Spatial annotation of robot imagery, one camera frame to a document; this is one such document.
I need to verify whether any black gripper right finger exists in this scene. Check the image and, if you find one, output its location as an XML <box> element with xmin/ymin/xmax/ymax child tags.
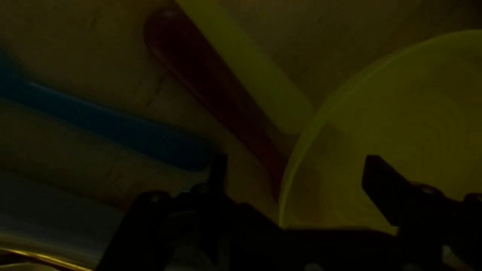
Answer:
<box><xmin>360</xmin><ymin>153</ymin><xmax>482</xmax><ymax>271</ymax></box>

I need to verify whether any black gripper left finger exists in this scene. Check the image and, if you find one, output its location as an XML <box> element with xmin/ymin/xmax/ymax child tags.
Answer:
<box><xmin>97</xmin><ymin>150</ymin><xmax>283</xmax><ymax>271</ymax></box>

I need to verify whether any green plastic plate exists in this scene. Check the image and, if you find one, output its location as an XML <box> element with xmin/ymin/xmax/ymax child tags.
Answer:
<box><xmin>276</xmin><ymin>27</ymin><xmax>482</xmax><ymax>237</ymax></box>

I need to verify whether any blue spatula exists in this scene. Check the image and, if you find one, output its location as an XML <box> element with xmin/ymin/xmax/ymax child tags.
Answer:
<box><xmin>0</xmin><ymin>51</ymin><xmax>213</xmax><ymax>173</ymax></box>

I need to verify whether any red spatula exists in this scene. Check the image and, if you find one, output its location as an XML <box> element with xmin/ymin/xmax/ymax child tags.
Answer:
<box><xmin>143</xmin><ymin>6</ymin><xmax>294</xmax><ymax>203</ymax></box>

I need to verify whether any yellow-green spatula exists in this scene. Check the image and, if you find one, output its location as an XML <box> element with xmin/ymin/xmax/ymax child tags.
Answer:
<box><xmin>172</xmin><ymin>0</ymin><xmax>316</xmax><ymax>137</ymax></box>

